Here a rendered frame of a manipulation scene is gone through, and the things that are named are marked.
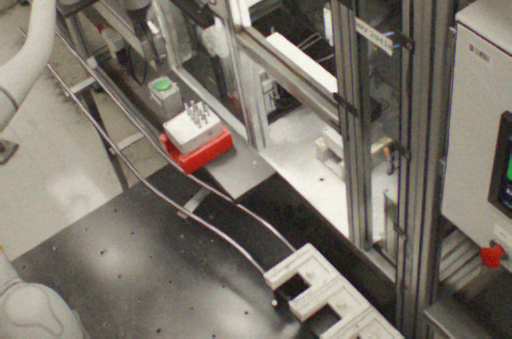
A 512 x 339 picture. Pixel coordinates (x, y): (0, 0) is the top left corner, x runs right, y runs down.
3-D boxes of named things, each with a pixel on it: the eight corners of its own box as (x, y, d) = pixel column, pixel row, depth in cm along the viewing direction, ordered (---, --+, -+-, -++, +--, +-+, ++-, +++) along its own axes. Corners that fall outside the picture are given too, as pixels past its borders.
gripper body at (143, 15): (158, 1, 188) (166, 28, 194) (142, -14, 193) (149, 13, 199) (132, 15, 185) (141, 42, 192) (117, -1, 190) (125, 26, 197)
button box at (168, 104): (156, 112, 220) (146, 84, 212) (178, 99, 223) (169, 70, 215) (169, 127, 216) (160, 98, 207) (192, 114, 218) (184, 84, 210)
